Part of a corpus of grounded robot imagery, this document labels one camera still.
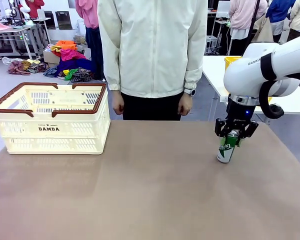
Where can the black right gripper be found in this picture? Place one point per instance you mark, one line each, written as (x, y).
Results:
(238, 115)

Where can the green drink can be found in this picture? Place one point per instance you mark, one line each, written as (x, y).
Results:
(226, 155)

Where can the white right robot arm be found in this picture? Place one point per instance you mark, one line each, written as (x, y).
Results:
(252, 75)

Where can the person right forearm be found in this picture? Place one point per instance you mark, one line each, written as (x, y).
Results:
(112, 70)

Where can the person left forearm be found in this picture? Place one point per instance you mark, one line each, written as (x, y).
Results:
(193, 70)

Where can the cream plastic shopping basket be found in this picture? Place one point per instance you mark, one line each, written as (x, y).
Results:
(50, 140)

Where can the person left hand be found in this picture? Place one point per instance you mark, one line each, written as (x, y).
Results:
(186, 105)

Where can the person right hand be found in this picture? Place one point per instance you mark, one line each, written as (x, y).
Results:
(118, 105)

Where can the silver wrist watch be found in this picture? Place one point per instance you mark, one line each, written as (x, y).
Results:
(190, 91)

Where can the white side table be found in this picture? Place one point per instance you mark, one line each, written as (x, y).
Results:
(213, 70)

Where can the black trousers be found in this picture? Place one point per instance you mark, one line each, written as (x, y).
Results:
(152, 107)

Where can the beige coat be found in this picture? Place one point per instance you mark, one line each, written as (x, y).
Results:
(263, 30)

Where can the person in pink sweater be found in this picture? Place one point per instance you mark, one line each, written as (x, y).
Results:
(242, 15)

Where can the cream white jacket torso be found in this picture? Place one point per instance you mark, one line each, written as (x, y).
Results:
(152, 50)

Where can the person in blue jacket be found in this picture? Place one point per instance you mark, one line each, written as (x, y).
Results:
(280, 12)

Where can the checkered cloth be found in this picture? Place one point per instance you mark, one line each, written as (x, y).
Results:
(82, 76)

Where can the green cloth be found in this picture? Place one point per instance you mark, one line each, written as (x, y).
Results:
(70, 74)

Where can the dark blue cloth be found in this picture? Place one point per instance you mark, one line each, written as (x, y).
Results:
(72, 64)

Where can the person in pink hoodie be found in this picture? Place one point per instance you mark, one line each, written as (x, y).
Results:
(88, 15)

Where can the orange cloth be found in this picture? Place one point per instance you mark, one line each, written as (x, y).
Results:
(66, 45)

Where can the cardboard box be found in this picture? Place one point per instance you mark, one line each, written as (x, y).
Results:
(51, 58)

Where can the patterned brown cloth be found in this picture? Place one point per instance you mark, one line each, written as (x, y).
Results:
(17, 68)

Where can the person in red top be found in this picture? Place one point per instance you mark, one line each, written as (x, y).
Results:
(36, 6)

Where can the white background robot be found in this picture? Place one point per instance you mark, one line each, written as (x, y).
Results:
(26, 12)

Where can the grey background work table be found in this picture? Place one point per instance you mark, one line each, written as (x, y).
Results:
(12, 30)

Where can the black wall panel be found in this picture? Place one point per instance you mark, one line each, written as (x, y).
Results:
(64, 21)
(50, 21)

